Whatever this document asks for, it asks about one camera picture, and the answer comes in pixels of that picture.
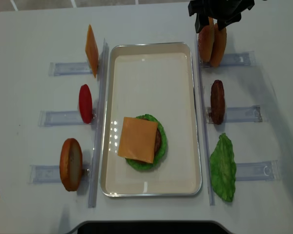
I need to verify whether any clear pusher track right near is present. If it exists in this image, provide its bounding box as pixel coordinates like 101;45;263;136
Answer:
236;160;279;181

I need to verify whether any clear long rail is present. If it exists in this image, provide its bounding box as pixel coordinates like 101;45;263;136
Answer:
195;34;215;206
88;39;109;208

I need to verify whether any clear long rail right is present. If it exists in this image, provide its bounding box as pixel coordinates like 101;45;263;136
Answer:
195;34;215;206

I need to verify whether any clear pusher track right middle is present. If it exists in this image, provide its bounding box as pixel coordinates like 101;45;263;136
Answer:
206;105;263;124

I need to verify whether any red tomato slice left rack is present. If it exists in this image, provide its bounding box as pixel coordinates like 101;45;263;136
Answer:
79;84;93;124

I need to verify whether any orange cheese slice left rack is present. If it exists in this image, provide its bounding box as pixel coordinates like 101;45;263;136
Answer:
85;25;99;77

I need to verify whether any clear pusher track right far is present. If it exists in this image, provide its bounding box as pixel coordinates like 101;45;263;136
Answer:
200;50;256;69

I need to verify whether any clear long rail left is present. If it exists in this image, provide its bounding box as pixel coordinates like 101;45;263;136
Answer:
88;39;109;208

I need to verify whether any black base front edge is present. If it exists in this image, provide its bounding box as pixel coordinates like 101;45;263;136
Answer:
77;221;230;234

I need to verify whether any bun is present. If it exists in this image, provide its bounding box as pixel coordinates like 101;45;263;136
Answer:
198;17;214;62

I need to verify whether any brown meat patty right rack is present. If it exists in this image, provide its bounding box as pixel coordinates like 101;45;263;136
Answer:
210;80;226;125

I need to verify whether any spare top bun right rack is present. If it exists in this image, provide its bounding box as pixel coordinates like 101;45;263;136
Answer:
209;23;227;67

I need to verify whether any clear pusher track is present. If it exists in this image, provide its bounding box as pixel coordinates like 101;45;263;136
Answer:
38;111;85;127
206;105;263;124
48;62;92;77
27;164;91;184
236;160;279;181
200;50;256;69

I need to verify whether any bottom bun left rack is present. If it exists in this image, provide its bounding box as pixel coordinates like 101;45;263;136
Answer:
59;138;83;192

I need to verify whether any metal serving tray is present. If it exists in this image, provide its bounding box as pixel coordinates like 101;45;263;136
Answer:
100;42;202;197

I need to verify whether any lettuce on burger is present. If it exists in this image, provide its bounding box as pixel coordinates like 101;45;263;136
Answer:
126;114;167;171

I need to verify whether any cheese slice on burger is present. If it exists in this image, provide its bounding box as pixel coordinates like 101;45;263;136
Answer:
118;117;158;163

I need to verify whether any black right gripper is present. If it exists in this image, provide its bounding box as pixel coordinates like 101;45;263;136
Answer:
188;0;255;33

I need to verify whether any green lettuce leaf right rack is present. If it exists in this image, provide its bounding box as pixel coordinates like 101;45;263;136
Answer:
209;133;237;202

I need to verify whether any clear pusher track left far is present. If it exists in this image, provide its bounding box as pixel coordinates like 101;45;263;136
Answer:
48;62;92;77

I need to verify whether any clear pusher track left near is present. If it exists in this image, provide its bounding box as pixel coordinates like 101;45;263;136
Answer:
27;164;91;184

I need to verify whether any clear pusher track left middle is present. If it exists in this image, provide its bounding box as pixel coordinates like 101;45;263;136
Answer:
38;111;85;127

